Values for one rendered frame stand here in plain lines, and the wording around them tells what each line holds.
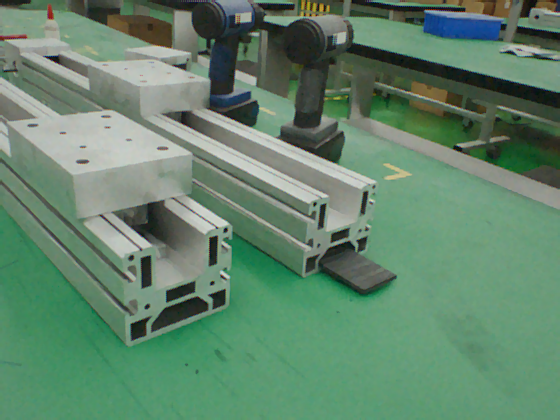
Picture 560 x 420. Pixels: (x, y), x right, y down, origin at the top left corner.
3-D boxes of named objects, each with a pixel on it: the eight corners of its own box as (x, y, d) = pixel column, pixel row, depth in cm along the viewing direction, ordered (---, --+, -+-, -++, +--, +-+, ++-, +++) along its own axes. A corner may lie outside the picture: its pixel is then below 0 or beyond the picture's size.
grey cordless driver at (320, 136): (264, 170, 83) (275, 15, 74) (316, 139, 100) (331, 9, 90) (310, 182, 80) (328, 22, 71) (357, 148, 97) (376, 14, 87)
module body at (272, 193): (24, 97, 109) (19, 52, 106) (75, 92, 116) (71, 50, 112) (301, 278, 56) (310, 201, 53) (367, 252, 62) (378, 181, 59)
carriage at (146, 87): (90, 107, 85) (87, 62, 83) (154, 101, 92) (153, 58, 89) (140, 136, 75) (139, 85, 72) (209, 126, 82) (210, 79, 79)
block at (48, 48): (-3, 88, 114) (-10, 40, 110) (58, 83, 122) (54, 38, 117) (11, 98, 108) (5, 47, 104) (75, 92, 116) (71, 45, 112)
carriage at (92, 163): (14, 186, 57) (5, 121, 54) (115, 167, 64) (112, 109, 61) (78, 250, 46) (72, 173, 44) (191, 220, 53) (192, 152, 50)
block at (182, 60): (116, 98, 114) (114, 50, 110) (157, 90, 123) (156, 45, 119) (151, 108, 110) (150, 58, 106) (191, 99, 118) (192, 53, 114)
